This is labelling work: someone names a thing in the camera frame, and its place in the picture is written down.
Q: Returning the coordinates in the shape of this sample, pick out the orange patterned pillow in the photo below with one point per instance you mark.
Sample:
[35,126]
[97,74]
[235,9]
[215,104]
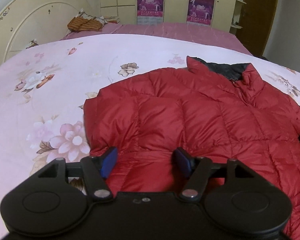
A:
[85,22]

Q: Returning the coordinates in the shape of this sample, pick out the cream wardrobe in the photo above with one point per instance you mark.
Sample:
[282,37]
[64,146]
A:
[172,0]

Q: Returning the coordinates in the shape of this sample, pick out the red down jacket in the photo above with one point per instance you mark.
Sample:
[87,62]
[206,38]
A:
[208,114]

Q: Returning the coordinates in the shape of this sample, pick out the lower right purple poster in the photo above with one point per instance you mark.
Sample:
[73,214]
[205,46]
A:
[200,11]

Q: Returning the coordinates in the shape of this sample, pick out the lower left purple poster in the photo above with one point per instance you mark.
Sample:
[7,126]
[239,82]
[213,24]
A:
[150,8]

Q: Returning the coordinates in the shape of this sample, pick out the purple poster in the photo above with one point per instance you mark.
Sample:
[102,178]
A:
[150,8]
[200,11]

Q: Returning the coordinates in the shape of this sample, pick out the cream round headboard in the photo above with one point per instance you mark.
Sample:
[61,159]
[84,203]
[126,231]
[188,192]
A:
[24,23]

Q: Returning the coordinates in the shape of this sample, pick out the pink checked bed sheet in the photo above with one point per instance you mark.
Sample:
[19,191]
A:
[189,32]

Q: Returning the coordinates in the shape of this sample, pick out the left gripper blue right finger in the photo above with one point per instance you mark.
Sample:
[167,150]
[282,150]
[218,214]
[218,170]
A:
[187,164]

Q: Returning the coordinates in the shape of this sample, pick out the pink floral quilt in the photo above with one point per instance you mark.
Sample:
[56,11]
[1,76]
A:
[43,90]

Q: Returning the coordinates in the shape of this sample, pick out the brown wooden door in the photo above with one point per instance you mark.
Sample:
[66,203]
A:
[256,20]

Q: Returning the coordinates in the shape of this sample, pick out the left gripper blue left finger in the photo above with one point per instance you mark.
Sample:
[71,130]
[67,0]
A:
[100,165]

